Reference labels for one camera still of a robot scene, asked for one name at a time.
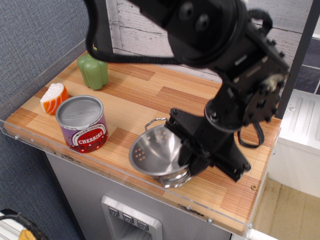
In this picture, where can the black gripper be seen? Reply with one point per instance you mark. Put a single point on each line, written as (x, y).
(209, 140)

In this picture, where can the black right frame post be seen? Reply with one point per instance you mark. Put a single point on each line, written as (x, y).
(304, 43)

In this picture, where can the silver metal colander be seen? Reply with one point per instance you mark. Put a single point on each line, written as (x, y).
(156, 153)

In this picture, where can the black frame post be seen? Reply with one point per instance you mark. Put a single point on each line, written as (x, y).
(98, 40)
(304, 43)

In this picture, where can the toy cherries can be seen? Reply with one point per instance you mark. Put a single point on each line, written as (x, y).
(83, 123)

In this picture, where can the toy salmon sushi piece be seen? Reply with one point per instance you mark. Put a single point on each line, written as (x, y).
(53, 97)

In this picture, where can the green toy bell pepper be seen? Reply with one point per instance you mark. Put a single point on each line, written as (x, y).
(94, 72)

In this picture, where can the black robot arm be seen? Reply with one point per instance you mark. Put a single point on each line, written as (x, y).
(225, 37)

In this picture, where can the silver water dispenser panel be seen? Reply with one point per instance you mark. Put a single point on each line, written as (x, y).
(127, 223)

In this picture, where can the black yellow object corner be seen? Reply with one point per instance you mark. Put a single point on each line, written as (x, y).
(14, 226)

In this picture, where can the black left frame post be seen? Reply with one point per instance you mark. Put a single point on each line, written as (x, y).
(98, 40)

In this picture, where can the grey toy fridge cabinet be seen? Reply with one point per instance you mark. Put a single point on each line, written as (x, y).
(84, 189)

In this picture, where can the white toy sink unit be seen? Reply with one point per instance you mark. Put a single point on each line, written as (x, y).
(295, 161)

